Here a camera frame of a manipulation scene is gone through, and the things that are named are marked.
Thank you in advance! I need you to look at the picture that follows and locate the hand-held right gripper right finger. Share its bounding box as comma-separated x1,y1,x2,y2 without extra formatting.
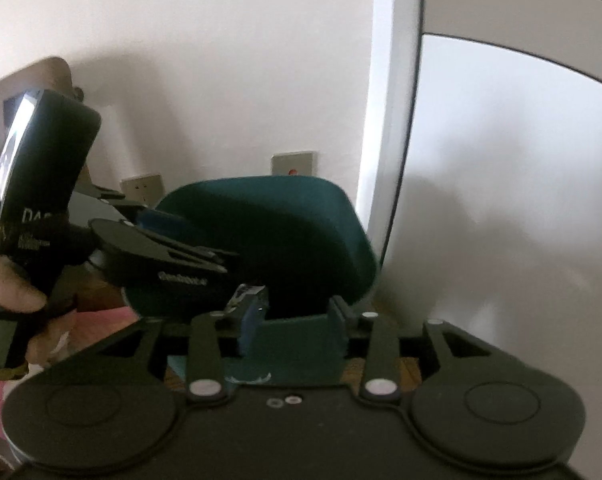
328,296,522,403

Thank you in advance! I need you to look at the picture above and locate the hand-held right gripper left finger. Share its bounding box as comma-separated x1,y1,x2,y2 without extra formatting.
51,304,269,403

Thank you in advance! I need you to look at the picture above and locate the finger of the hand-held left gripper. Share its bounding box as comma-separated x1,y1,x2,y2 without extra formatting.
111,229,240,294
133,209,212,251

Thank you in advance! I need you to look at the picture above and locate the teal deer print waste bin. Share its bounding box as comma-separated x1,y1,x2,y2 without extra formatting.
123,175,382,386

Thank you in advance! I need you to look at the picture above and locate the person's left hand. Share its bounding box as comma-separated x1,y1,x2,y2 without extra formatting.
0,254,79,366

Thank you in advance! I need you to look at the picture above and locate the wooden nightstand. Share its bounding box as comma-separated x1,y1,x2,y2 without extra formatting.
76,280,424,388

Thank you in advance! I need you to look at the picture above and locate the pink printed blanket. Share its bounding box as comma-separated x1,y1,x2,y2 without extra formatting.
0,305,142,441

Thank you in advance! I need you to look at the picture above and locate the wooden bed headboard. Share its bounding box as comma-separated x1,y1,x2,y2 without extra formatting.
0,56,85,111

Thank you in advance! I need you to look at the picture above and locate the white sliding wardrobe door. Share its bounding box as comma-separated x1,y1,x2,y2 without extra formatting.
378,0,602,401

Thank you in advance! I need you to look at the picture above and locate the grey wall socket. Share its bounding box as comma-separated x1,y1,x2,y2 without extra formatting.
120,174,164,203

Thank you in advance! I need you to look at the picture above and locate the grey wall switch plate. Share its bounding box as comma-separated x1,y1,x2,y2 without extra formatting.
271,151,318,177

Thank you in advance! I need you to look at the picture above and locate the white wardrobe frame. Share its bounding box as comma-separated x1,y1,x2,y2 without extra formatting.
356,0,426,271

